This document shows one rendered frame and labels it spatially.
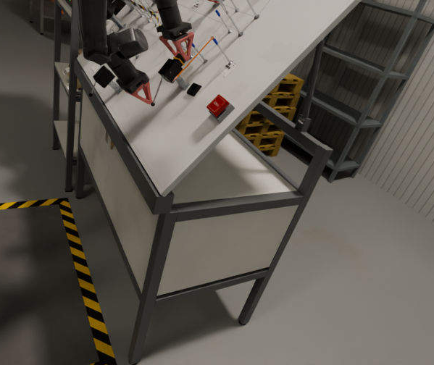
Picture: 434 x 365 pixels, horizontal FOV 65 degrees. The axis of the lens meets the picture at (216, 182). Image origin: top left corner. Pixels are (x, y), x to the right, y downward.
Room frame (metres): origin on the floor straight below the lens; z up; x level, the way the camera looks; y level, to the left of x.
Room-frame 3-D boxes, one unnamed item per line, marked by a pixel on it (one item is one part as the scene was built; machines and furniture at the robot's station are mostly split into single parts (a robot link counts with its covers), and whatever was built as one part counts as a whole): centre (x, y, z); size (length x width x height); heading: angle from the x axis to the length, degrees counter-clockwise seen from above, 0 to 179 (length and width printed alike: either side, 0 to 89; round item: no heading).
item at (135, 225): (1.02, 0.30, 0.60); 0.55 x 0.03 x 0.39; 38
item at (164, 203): (1.23, 0.49, 0.83); 1.18 x 0.06 x 0.06; 38
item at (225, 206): (1.42, 0.24, 0.40); 1.18 x 0.60 x 0.80; 38
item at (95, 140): (1.46, 0.64, 0.60); 0.55 x 0.02 x 0.39; 38
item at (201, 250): (1.43, 0.24, 0.60); 1.17 x 0.58 x 0.40; 38
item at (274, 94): (3.41, 0.12, 0.40); 1.14 x 0.78 x 0.81; 47
